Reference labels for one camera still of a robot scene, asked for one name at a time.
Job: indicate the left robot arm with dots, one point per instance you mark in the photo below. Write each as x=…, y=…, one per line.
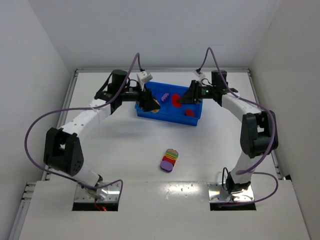
x=63, y=151

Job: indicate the red round lego brick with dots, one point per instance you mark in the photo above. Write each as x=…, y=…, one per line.
x=174, y=100

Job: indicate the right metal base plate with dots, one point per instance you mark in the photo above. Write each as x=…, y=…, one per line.
x=219, y=195

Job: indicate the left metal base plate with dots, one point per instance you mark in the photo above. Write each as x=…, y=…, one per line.
x=108, y=194

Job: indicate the red lego brick in stack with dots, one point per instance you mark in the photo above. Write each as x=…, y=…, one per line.
x=170, y=159

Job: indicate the purple rounded lego brick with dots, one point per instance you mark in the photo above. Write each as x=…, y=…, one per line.
x=166, y=166

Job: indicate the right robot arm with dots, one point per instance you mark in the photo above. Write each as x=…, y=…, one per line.
x=258, y=134

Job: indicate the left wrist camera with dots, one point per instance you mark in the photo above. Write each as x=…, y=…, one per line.
x=143, y=77

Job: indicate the blue divided plastic bin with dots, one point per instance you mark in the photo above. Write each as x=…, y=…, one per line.
x=168, y=112

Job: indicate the yellow printed lego brick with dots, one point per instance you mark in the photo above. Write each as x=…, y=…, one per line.
x=155, y=106

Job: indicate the burger printed lego brick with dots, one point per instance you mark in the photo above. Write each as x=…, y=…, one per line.
x=172, y=154

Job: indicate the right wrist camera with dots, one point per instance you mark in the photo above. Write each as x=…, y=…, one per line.
x=201, y=76

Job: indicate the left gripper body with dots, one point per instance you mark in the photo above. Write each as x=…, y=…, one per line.
x=145, y=99

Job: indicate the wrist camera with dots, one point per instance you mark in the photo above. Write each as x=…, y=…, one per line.
x=201, y=76
x=143, y=77

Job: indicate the red flower lego brick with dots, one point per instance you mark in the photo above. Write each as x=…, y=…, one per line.
x=189, y=112

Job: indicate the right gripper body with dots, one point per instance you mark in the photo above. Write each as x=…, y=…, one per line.
x=195, y=91

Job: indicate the metal base plate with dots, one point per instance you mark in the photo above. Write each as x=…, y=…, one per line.
x=219, y=195
x=108, y=194

